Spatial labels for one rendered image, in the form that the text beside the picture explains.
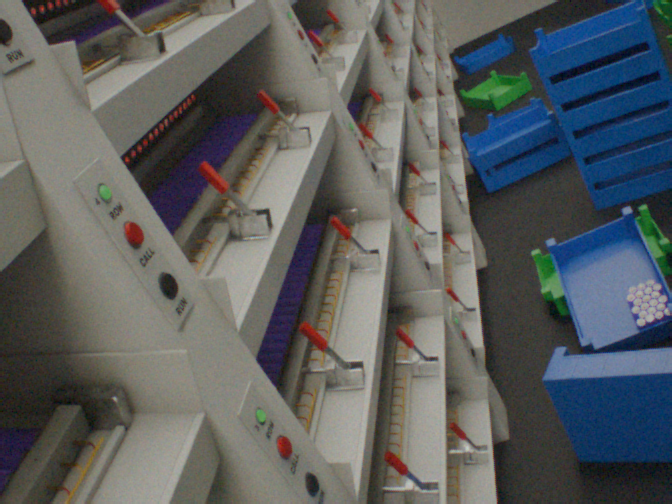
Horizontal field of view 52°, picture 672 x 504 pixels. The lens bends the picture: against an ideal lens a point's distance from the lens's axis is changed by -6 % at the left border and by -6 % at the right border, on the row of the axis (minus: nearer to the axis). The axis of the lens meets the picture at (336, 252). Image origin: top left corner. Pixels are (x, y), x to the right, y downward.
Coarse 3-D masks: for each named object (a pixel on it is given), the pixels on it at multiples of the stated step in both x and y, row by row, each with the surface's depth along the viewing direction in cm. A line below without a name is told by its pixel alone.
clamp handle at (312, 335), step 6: (306, 324) 77; (300, 330) 76; (306, 330) 76; (312, 330) 77; (306, 336) 77; (312, 336) 76; (318, 336) 77; (312, 342) 77; (318, 342) 77; (324, 342) 77; (318, 348) 77; (324, 348) 77; (330, 348) 78; (330, 354) 77; (336, 354) 78; (336, 360) 78; (342, 360) 78; (342, 366) 78; (348, 366) 79
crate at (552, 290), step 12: (648, 216) 164; (648, 228) 166; (648, 240) 166; (660, 240) 150; (540, 252) 174; (660, 252) 159; (540, 264) 174; (552, 264) 175; (660, 264) 150; (540, 276) 168; (552, 276) 175; (552, 288) 170; (552, 300) 157; (564, 300) 157; (552, 312) 159; (564, 312) 158
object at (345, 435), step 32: (352, 192) 115; (384, 192) 114; (352, 224) 116; (384, 224) 115; (384, 256) 105; (352, 288) 98; (384, 288) 98; (352, 320) 91; (384, 320) 96; (320, 352) 85; (352, 352) 85; (320, 416) 75; (352, 416) 74; (320, 448) 70; (352, 448) 70; (352, 480) 62
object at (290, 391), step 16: (336, 240) 109; (320, 256) 103; (320, 272) 98; (336, 272) 100; (320, 288) 94; (336, 288) 97; (304, 304) 91; (320, 304) 93; (304, 320) 88; (320, 320) 90; (304, 336) 85; (304, 352) 82; (288, 368) 79; (288, 384) 77; (288, 400) 74
